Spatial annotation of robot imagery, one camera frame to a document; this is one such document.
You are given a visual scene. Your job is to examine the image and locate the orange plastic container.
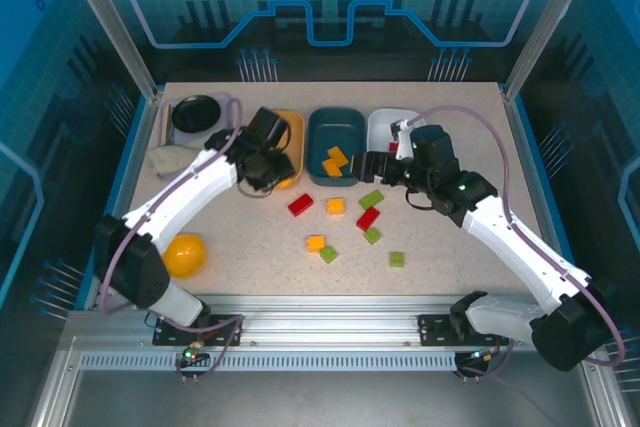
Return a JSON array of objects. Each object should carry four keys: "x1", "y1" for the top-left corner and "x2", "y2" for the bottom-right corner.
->
[{"x1": 244, "y1": 110, "x2": 306, "y2": 190}]

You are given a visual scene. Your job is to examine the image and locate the white plastic container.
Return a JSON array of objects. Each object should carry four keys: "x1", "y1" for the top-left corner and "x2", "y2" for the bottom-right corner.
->
[{"x1": 367, "y1": 107, "x2": 426, "y2": 184}]

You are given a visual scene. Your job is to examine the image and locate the teal plastic container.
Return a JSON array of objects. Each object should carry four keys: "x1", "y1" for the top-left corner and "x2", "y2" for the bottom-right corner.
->
[{"x1": 306, "y1": 106, "x2": 368, "y2": 189}]

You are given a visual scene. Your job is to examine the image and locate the black plate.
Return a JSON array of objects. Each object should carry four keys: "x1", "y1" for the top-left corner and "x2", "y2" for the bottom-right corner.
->
[{"x1": 171, "y1": 95, "x2": 222, "y2": 134}]

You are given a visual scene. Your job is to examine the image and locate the lavender tray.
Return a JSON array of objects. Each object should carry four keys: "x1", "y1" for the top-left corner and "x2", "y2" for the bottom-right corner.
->
[{"x1": 158, "y1": 91, "x2": 237, "y2": 168}]

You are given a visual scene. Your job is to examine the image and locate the beige cloth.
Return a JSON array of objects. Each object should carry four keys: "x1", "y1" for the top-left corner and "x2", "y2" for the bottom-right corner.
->
[{"x1": 145, "y1": 143, "x2": 207, "y2": 180}]

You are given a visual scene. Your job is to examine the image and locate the yellow bowl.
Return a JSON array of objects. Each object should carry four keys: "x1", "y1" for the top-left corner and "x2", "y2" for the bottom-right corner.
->
[{"x1": 162, "y1": 232, "x2": 208, "y2": 279}]

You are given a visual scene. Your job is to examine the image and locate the small controller board with LED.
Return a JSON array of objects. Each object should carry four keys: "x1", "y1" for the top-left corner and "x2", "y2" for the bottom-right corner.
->
[
  {"x1": 174, "y1": 340, "x2": 210, "y2": 367},
  {"x1": 457, "y1": 349, "x2": 496, "y2": 373}
]

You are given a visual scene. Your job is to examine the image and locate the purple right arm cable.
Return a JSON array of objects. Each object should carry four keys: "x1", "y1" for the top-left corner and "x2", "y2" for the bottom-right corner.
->
[{"x1": 403, "y1": 104, "x2": 629, "y2": 379}]

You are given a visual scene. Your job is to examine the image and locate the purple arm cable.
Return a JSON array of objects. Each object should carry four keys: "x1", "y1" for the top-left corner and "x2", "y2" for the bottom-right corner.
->
[
  {"x1": 403, "y1": 104, "x2": 629, "y2": 379},
  {"x1": 94, "y1": 99, "x2": 247, "y2": 382}
]

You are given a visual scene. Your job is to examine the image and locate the aluminium side rail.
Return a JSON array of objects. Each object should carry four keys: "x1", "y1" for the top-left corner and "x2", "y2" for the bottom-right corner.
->
[
  {"x1": 502, "y1": 89, "x2": 571, "y2": 311},
  {"x1": 82, "y1": 89, "x2": 166, "y2": 311}
]

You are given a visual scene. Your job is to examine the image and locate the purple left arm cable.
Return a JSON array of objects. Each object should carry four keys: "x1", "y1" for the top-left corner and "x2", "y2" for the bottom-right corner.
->
[{"x1": 94, "y1": 99, "x2": 247, "y2": 382}]

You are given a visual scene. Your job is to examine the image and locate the wide aluminium frame rail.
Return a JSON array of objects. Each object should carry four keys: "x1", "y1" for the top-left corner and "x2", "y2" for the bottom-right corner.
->
[{"x1": 64, "y1": 294, "x2": 601, "y2": 349}]

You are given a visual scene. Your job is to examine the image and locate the aluminium frame post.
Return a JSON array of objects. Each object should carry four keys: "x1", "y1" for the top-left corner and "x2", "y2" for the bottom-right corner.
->
[
  {"x1": 54, "y1": 0, "x2": 164, "y2": 101},
  {"x1": 503, "y1": 0, "x2": 587, "y2": 101}
]

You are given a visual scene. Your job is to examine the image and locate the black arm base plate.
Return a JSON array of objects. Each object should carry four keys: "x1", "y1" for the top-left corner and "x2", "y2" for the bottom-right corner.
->
[
  {"x1": 417, "y1": 314, "x2": 510, "y2": 347},
  {"x1": 152, "y1": 314, "x2": 245, "y2": 347}
]

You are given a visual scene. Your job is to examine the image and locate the slotted grey cable duct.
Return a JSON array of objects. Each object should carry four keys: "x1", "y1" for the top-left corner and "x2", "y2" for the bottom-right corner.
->
[{"x1": 78, "y1": 351, "x2": 464, "y2": 373}]

